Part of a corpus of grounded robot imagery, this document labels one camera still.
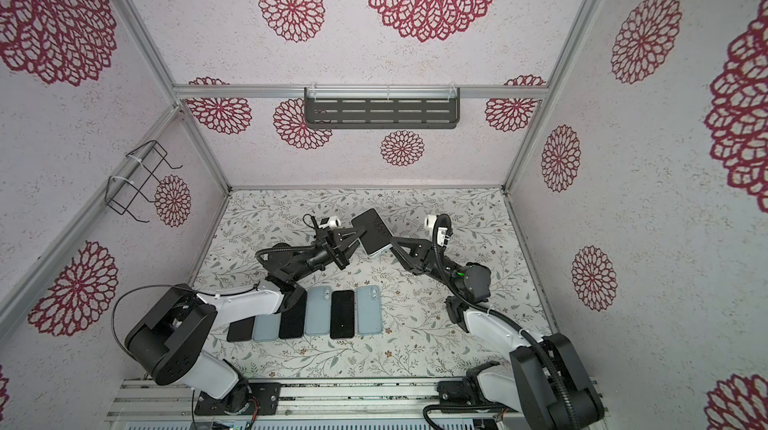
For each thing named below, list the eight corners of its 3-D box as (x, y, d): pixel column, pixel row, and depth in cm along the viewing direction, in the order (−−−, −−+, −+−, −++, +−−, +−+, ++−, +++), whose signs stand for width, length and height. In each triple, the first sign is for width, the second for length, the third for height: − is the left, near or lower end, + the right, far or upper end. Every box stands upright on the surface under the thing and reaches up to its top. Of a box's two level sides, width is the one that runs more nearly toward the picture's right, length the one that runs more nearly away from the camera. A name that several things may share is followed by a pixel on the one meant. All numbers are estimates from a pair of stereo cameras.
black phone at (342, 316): (328, 338, 86) (326, 335, 84) (333, 294, 94) (332, 290, 92) (354, 338, 86) (353, 335, 84) (356, 294, 94) (356, 290, 92)
